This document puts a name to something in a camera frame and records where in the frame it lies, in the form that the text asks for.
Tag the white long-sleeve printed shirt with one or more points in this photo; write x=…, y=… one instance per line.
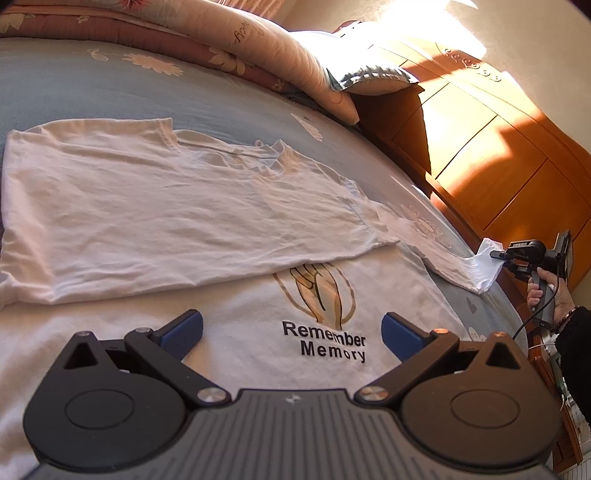
x=161, y=207

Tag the pink floral quilt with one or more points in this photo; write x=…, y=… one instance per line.
x=240, y=41

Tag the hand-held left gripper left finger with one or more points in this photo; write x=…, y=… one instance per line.
x=182, y=333

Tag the person's right hand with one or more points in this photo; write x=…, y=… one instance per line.
x=561, y=297

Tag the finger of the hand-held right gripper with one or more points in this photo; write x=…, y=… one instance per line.
x=526, y=251
x=521, y=270

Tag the wooden nightstand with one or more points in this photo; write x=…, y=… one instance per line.
x=554, y=415

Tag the cream pillow with teal fringe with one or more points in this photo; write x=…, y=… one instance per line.
x=374, y=69

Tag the wooden headboard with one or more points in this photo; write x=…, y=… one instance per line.
x=498, y=152

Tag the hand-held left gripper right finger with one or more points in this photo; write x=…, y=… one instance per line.
x=400, y=337

